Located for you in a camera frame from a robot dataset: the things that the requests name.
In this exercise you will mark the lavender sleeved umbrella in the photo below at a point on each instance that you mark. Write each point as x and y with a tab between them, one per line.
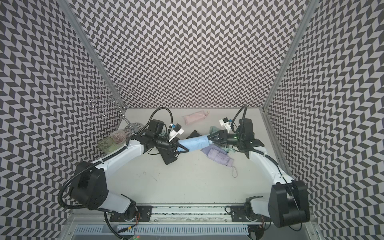
223	159

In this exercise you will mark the black sleeved umbrella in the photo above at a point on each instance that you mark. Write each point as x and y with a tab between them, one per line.
168	156
194	134

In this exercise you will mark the ribbed glass bowl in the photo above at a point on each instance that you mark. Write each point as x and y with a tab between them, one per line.
119	137

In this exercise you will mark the wire glass rack stand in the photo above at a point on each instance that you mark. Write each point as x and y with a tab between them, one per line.
105	102

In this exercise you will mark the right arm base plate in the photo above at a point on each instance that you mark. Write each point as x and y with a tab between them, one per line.
244	214

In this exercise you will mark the mint green sleeved umbrella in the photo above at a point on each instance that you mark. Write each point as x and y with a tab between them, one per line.
213	130

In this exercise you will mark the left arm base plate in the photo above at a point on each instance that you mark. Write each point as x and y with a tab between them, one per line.
133	214

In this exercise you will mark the lavender sleeve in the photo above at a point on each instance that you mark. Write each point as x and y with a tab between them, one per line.
207	149

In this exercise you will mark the green drinking glass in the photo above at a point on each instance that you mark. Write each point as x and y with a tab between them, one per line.
107	145

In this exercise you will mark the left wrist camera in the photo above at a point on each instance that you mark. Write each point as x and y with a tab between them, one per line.
175	130

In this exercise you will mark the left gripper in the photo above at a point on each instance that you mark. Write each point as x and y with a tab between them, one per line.
174	143

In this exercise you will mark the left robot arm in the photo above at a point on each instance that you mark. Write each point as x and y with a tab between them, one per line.
88	187

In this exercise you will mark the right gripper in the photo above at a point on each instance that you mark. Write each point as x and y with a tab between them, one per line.
222	137

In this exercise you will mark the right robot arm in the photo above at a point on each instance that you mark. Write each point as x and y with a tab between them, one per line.
286	203

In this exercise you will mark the blue sleeved umbrella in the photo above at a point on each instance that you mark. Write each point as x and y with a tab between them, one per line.
197	143

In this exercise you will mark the pink sleeved umbrella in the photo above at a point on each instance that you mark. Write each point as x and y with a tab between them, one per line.
195	117

